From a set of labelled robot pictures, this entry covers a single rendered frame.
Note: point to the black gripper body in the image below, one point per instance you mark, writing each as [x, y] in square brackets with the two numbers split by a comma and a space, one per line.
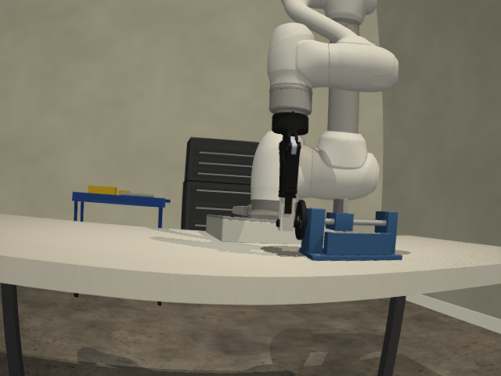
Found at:
[288, 124]

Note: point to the blue bench vise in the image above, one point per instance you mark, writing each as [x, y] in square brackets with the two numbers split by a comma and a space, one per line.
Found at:
[341, 246]

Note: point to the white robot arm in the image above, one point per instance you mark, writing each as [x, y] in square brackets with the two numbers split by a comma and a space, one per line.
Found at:
[342, 168]

